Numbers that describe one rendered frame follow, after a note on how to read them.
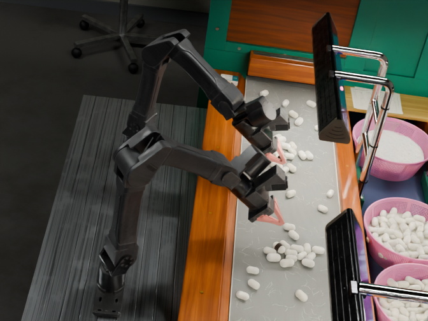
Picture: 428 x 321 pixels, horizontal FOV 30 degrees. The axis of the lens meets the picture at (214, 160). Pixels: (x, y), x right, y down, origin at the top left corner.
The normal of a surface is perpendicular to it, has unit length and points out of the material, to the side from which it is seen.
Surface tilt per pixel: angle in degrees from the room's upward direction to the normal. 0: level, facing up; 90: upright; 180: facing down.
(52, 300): 0
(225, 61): 90
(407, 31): 90
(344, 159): 0
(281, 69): 90
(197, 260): 0
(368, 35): 90
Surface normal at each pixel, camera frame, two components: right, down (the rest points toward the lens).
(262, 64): -0.07, 0.58
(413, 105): 0.12, -0.80
